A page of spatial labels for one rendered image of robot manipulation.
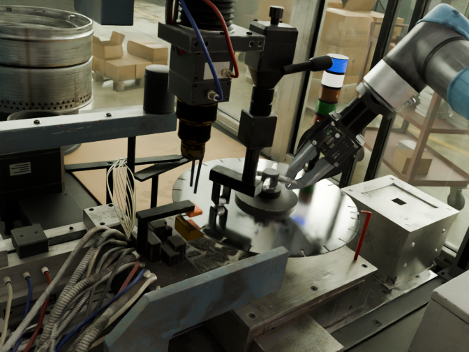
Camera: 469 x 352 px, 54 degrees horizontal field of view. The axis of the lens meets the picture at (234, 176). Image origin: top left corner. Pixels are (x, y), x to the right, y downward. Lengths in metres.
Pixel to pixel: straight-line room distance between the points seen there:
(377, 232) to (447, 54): 0.44
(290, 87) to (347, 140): 0.69
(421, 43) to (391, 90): 0.07
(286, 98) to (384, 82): 0.71
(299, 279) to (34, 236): 0.44
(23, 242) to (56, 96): 0.53
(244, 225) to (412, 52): 0.35
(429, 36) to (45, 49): 0.85
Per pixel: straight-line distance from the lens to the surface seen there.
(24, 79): 1.23
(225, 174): 0.73
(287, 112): 1.40
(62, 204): 1.00
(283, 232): 0.73
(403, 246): 0.96
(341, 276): 0.85
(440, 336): 0.84
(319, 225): 0.77
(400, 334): 0.94
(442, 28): 0.72
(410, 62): 0.71
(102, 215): 0.85
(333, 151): 0.72
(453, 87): 0.65
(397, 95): 0.72
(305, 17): 1.34
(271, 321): 0.74
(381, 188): 1.08
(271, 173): 0.78
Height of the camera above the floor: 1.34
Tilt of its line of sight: 27 degrees down
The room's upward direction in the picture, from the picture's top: 9 degrees clockwise
